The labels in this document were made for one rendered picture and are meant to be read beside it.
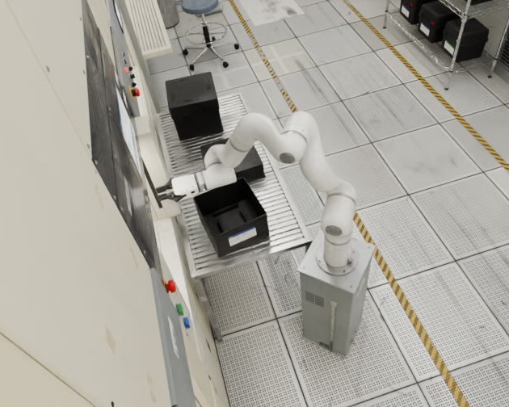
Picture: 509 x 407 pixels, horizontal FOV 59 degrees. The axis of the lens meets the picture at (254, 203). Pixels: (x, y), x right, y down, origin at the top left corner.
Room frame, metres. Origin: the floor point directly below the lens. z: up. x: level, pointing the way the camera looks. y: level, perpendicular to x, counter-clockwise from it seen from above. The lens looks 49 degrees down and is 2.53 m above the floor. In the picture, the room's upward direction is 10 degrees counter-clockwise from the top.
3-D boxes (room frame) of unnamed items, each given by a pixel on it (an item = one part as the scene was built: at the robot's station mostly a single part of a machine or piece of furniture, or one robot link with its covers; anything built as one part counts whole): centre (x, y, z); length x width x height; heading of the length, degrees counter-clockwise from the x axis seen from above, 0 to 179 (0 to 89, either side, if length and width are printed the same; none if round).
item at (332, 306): (1.10, -0.33, 0.38); 0.28 x 0.28 x 0.76; 54
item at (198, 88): (2.25, 0.26, 0.89); 0.29 x 0.29 x 0.25; 4
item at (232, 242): (1.38, 0.12, 0.85); 0.28 x 0.28 x 0.17; 17
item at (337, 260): (1.10, -0.33, 0.85); 0.19 x 0.19 x 0.18
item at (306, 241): (1.82, 0.15, 0.38); 1.30 x 0.60 x 0.76; 9
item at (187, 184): (1.30, 0.27, 1.19); 0.11 x 0.10 x 0.07; 99
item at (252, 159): (1.80, 0.08, 0.83); 0.29 x 0.29 x 0.13; 11
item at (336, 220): (1.08, -0.32, 1.07); 0.19 x 0.12 x 0.24; 155
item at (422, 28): (3.70, -1.94, 0.31); 0.30 x 0.28 x 0.26; 9
